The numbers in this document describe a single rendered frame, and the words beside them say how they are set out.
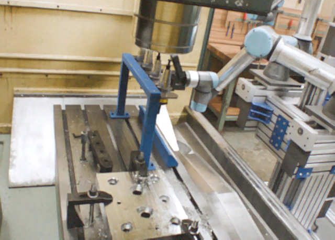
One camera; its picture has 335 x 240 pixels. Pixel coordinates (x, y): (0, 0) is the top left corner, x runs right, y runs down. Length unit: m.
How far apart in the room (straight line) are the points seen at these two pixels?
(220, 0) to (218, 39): 3.19
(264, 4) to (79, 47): 1.25
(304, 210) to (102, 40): 1.56
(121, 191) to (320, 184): 1.35
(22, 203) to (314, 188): 1.57
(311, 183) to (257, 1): 1.42
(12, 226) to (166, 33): 1.02
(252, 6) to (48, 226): 1.12
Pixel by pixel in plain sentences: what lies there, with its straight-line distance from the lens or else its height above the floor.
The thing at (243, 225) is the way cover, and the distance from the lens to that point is 1.41.
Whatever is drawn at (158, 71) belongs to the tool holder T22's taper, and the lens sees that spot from 1.26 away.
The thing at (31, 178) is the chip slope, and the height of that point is 0.64.
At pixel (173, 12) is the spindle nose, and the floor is 1.54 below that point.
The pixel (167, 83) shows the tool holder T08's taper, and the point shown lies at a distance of 1.16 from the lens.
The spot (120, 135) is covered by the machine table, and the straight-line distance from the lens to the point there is 1.46.
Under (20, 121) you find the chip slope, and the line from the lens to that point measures 1.80.
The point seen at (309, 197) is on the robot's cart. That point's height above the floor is 0.56.
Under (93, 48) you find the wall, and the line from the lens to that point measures 1.83.
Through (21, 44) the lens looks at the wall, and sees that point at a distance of 1.81.
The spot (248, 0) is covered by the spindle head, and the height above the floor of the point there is 1.60.
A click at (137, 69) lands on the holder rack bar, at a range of 1.31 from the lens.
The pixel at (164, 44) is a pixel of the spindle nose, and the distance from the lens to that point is 0.73.
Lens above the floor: 1.64
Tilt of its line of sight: 25 degrees down
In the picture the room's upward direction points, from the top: 10 degrees clockwise
